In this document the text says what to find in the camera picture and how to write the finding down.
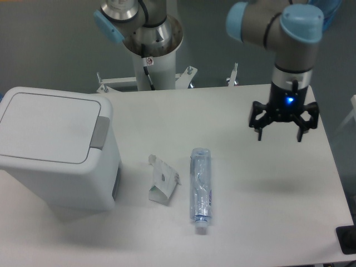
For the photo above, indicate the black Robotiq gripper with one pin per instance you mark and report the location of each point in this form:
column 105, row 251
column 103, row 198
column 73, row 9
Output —
column 286, row 103

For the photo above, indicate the blue plastic bag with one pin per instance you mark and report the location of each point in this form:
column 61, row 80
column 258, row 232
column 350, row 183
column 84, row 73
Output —
column 329, row 8

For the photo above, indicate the white push-button trash can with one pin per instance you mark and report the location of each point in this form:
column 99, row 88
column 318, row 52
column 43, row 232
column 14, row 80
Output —
column 61, row 146

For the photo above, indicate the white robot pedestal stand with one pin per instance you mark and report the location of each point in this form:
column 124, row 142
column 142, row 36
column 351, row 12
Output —
column 153, row 52

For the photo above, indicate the crumpled white paper carton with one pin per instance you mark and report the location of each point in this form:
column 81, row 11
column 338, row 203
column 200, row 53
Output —
column 164, row 181

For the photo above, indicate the white frame at right edge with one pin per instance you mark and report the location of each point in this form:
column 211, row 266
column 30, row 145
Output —
column 350, row 118

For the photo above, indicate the crushed clear plastic bottle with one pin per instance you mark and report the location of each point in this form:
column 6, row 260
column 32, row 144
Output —
column 200, row 189

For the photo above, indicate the black device at table edge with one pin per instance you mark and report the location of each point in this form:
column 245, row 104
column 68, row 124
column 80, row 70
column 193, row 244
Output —
column 346, row 237

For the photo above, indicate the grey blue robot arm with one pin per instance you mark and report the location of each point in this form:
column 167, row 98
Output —
column 291, row 29

